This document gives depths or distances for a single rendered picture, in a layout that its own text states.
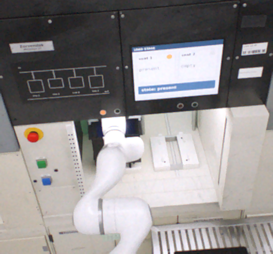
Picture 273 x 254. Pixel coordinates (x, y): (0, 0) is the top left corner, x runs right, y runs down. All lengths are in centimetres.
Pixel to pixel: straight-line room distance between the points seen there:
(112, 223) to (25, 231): 83
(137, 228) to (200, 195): 74
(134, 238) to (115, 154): 25
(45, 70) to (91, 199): 43
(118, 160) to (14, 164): 53
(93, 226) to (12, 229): 81
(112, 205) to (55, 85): 43
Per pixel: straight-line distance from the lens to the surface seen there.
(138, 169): 195
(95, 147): 183
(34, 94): 140
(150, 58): 131
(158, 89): 139
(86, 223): 121
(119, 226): 120
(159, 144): 205
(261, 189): 188
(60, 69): 133
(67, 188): 174
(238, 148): 158
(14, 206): 184
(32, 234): 199
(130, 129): 196
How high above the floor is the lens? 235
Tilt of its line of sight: 41 degrees down
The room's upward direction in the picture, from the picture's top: 4 degrees counter-clockwise
